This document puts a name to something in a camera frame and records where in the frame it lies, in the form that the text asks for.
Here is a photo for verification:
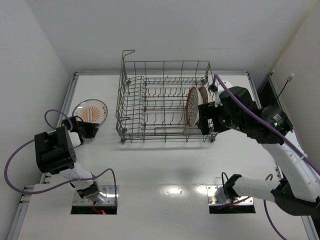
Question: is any orange sunburst white plate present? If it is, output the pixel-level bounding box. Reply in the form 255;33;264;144
72;99;108;125

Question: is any grey wire dish rack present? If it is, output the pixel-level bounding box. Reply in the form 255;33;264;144
115;49;217;144

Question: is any black cable white plug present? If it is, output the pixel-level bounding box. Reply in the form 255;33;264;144
275;73;295;101

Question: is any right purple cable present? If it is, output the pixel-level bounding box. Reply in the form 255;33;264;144
213;73;320;240

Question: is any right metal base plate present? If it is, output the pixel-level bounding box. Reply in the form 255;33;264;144
206;185;254;207

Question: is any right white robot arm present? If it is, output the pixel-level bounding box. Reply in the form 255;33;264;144
198;74;320;219

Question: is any floral plate front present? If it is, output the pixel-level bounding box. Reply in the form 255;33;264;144
185;86;203;127

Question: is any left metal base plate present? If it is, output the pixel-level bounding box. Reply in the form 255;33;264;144
72;184;119;207

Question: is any metal base plate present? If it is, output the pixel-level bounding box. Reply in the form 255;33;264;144
72;184;119;207
206;185;254;207

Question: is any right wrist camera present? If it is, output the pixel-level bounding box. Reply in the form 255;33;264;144
259;106;293;136

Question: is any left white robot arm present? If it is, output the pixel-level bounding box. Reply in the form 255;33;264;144
34;116;107;204

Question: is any floral plate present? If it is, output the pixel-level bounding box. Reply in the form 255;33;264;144
198;86;210;104
185;86;203;127

